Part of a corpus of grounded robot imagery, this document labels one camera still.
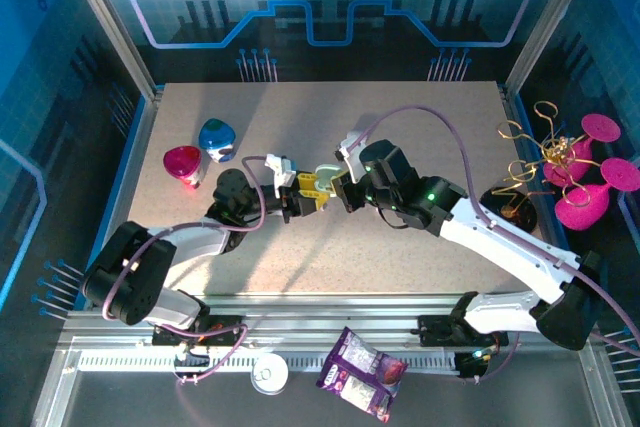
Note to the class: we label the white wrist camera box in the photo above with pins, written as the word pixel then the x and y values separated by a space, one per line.
pixel 351 157
pixel 280 169

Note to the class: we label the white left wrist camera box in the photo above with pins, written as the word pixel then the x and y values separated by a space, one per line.
pixel 280 169

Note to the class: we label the aluminium front frame rail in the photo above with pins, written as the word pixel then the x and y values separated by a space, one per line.
pixel 325 314

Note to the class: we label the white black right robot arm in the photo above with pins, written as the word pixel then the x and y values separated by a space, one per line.
pixel 500 247

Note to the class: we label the magenta flocked goblet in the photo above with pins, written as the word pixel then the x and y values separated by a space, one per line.
pixel 582 209
pixel 602 128

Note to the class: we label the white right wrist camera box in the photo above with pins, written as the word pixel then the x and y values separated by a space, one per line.
pixel 351 157

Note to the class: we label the aluminium frame post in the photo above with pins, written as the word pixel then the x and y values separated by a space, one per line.
pixel 111 22
pixel 550 22

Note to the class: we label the blue lid yogurt cup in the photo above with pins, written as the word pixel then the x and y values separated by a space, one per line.
pixel 217 137

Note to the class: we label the pink lid yogurt cup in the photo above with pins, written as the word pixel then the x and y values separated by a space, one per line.
pixel 182 163

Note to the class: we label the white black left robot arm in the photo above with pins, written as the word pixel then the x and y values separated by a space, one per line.
pixel 195 239

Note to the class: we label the purple snack bag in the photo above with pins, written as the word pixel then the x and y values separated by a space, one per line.
pixel 360 377

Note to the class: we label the white round lid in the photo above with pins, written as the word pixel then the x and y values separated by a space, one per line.
pixel 270 373

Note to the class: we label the black electronics box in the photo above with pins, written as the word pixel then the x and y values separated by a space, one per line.
pixel 472 364

